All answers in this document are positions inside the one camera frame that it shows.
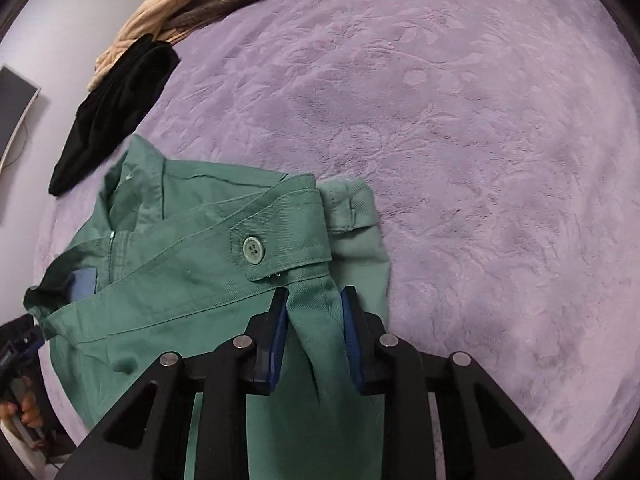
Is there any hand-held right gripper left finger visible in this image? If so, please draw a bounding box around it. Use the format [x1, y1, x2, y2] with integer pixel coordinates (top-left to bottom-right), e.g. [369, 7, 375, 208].
[55, 287, 290, 480]

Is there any green work jacket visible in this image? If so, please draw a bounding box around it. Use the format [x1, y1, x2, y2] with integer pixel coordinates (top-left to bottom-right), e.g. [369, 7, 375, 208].
[37, 135, 393, 480]

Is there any purple embossed blanket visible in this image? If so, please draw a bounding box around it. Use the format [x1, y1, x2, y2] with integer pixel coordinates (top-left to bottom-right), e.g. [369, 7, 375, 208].
[30, 0, 638, 480]

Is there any person's left hand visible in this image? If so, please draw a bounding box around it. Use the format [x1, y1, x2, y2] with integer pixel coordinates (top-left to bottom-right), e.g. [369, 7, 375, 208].
[0, 390, 45, 448]

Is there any beige ribbed sweater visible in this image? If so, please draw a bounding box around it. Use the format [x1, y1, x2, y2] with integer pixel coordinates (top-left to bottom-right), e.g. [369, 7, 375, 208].
[87, 0, 251, 92]

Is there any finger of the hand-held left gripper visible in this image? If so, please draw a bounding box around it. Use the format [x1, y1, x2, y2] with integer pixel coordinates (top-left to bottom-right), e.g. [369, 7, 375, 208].
[23, 257, 97, 318]

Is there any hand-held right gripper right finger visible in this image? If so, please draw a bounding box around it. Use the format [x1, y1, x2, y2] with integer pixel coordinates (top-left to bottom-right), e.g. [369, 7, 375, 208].
[341, 286, 576, 480]

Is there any black folded garment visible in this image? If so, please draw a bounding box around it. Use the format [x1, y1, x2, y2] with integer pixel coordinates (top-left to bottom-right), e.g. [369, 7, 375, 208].
[48, 35, 181, 197]

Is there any white-framed monitor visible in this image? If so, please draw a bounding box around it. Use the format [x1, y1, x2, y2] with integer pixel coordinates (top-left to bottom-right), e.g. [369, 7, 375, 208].
[0, 64, 41, 173]

